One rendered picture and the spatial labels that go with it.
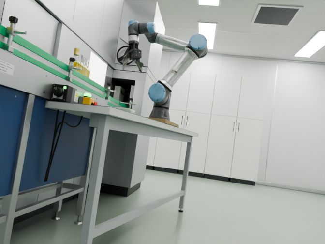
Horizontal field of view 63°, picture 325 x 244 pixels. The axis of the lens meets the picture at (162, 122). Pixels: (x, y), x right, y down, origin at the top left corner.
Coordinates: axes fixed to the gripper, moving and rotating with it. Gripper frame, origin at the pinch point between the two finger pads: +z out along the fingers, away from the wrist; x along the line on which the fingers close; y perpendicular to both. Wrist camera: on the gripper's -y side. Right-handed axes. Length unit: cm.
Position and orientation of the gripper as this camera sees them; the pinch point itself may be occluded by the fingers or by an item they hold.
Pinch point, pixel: (132, 71)
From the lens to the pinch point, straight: 195.0
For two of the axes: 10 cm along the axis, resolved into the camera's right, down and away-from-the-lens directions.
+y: 6.0, -0.4, -8.0
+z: 0.1, 10.0, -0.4
